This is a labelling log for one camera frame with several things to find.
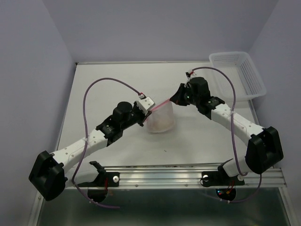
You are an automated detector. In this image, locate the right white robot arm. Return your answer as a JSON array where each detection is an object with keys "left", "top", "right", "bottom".
[{"left": 170, "top": 77, "right": 284, "bottom": 184}]

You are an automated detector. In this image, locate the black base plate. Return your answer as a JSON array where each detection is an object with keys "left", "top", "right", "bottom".
[
  {"left": 200, "top": 160, "right": 245, "bottom": 187},
  {"left": 75, "top": 161, "right": 120, "bottom": 187}
]

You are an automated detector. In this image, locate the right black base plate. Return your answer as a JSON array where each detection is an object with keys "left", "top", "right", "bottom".
[{"left": 200, "top": 160, "right": 245, "bottom": 187}]

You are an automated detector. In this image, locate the white plastic basket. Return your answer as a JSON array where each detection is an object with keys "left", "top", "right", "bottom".
[{"left": 209, "top": 51, "right": 267, "bottom": 101}]

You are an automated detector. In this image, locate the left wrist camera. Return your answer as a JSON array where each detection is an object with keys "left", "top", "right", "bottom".
[{"left": 136, "top": 97, "right": 155, "bottom": 115}]

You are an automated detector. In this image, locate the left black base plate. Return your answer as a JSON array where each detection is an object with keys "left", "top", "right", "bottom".
[{"left": 75, "top": 161, "right": 120, "bottom": 187}]

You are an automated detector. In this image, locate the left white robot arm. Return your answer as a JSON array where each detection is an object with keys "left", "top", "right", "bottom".
[{"left": 29, "top": 97, "right": 155, "bottom": 201}]

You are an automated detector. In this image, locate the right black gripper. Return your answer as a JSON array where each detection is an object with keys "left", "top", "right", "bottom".
[{"left": 170, "top": 82, "right": 199, "bottom": 105}]

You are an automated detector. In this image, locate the white mesh laundry bag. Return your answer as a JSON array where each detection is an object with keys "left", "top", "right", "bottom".
[{"left": 145, "top": 99, "right": 175, "bottom": 133}]

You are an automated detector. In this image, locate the aluminium mounting rail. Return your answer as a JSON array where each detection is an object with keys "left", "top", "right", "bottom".
[{"left": 65, "top": 163, "right": 286, "bottom": 190}]

